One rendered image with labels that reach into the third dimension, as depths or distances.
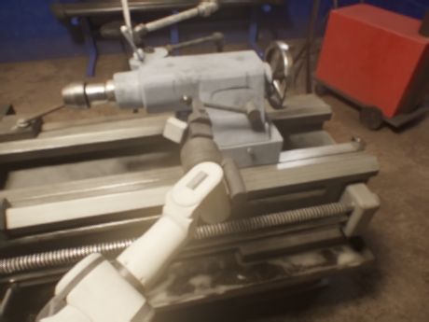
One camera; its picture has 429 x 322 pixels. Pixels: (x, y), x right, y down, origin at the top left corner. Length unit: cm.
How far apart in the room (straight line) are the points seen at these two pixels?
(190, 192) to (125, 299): 19
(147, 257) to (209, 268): 81
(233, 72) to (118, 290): 67
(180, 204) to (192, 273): 80
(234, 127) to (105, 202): 46
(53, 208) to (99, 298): 59
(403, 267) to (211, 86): 155
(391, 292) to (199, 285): 107
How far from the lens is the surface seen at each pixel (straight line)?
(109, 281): 48
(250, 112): 92
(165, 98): 91
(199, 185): 53
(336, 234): 140
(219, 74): 91
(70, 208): 101
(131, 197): 97
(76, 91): 97
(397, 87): 275
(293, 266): 135
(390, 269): 201
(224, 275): 129
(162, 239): 52
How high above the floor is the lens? 156
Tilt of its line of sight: 43 degrees down
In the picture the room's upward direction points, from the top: straight up
